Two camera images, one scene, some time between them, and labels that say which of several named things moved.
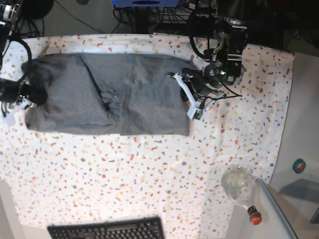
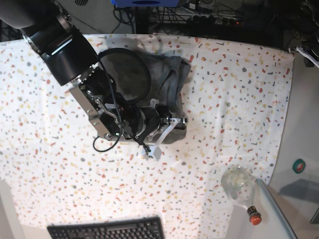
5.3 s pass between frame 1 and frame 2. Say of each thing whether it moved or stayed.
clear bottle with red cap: stayed
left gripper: moved
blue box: stayed
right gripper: moved
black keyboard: stayed
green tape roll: stayed
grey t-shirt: moved
